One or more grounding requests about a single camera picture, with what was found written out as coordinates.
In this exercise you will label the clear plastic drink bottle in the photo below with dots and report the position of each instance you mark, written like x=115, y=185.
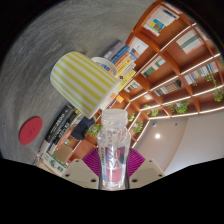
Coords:
x=114, y=146

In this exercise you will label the row of books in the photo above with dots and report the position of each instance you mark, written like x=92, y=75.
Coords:
x=121, y=63
x=60, y=130

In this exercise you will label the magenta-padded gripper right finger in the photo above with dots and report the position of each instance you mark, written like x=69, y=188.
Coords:
x=146, y=173

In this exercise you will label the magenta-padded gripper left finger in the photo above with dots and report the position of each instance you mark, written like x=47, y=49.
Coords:
x=80, y=172

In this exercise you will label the wooden shelf unit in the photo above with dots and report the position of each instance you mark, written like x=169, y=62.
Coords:
x=173, y=66

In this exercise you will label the flat round red coaster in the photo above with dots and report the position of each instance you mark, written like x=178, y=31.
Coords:
x=30, y=130

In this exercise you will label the round recessed ceiling light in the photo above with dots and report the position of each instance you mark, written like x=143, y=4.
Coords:
x=157, y=136

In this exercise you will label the yellow white striped mug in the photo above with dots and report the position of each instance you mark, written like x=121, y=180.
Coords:
x=80, y=81

